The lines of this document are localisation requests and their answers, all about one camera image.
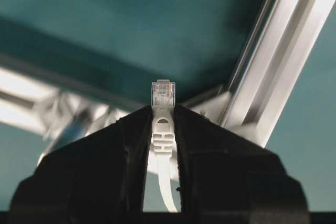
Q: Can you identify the square aluminium extrusion frame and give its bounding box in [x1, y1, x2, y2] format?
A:
[0, 0, 336, 167]

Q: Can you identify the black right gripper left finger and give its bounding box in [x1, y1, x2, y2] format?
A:
[8, 106, 152, 223]

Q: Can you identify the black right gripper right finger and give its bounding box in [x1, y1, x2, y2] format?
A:
[174, 105, 310, 223]

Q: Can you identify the white ethernet cable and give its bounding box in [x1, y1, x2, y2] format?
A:
[146, 78, 179, 213]

